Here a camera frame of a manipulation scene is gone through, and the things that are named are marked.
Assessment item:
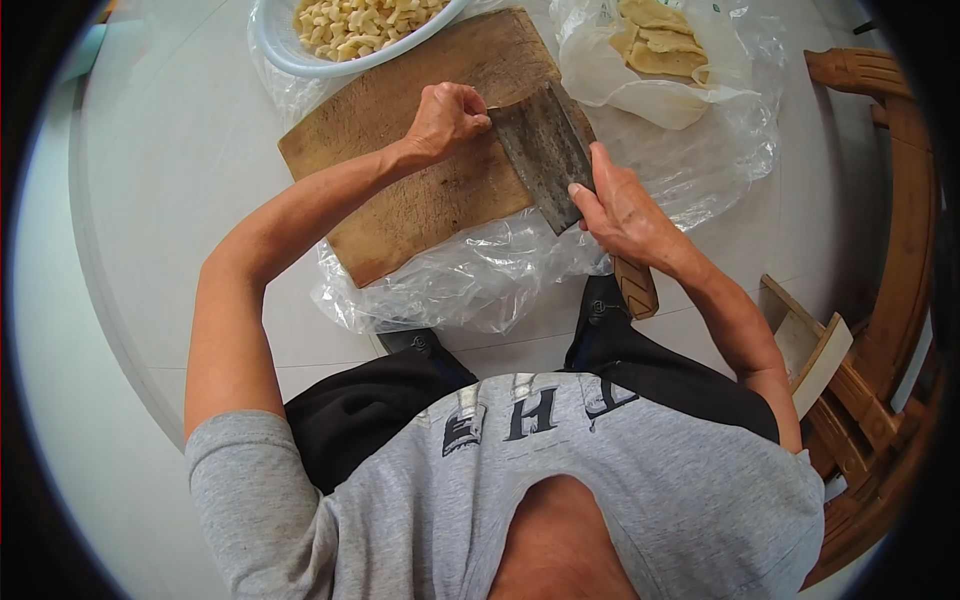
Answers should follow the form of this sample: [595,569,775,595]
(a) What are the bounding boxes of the person's left hand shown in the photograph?
[396,81,494,169]

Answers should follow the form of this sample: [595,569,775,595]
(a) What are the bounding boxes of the person's right hand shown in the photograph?
[567,141,696,276]

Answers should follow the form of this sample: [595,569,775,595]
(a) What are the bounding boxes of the person's left fingers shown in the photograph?
[441,81,494,141]

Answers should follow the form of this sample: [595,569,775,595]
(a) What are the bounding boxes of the person's right index finger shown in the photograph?
[589,141,628,193]

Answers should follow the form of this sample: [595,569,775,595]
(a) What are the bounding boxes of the person's right thumb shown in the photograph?
[567,182,606,231]

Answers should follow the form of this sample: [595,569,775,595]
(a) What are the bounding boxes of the cleaver with wooden handle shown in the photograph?
[486,78,661,321]

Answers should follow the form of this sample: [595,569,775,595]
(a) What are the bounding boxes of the white plastic bag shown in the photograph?
[549,0,760,132]

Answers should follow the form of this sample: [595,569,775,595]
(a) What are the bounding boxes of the wooden cutting board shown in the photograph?
[277,6,601,290]

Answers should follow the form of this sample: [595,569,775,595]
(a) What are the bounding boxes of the clear plastic sheet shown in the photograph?
[247,0,789,336]

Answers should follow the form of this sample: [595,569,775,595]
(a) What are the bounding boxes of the stack of yellow dough sheets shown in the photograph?
[606,0,711,84]

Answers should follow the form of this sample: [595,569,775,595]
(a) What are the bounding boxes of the pile of cut yellow pieces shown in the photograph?
[292,0,452,63]

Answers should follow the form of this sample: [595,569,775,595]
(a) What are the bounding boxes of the white plastic basket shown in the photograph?
[247,0,471,81]

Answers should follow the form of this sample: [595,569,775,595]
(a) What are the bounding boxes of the small light wooden stool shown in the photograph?
[758,273,855,422]

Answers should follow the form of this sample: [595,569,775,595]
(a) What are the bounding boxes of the person's body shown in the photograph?
[183,251,827,600]

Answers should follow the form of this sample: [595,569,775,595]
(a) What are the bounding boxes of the brown wooden chair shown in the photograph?
[801,46,948,594]

